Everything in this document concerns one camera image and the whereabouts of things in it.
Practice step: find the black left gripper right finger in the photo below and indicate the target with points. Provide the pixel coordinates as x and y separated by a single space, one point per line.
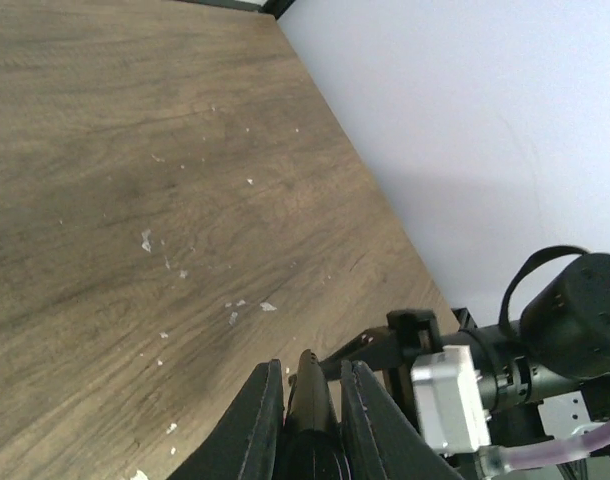
380 442

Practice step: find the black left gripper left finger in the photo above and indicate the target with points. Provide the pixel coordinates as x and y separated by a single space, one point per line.
243 444

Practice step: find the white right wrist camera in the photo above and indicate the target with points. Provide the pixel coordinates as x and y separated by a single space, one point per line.
449 407

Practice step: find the black remote control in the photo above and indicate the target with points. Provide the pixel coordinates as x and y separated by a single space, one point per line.
311 445

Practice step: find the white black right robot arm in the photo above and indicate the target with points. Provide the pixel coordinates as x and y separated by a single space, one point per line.
560 344

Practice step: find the black enclosure frame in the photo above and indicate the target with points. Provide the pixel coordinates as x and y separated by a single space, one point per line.
275 8

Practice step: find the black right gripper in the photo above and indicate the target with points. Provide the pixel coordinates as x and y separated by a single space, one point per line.
410 333

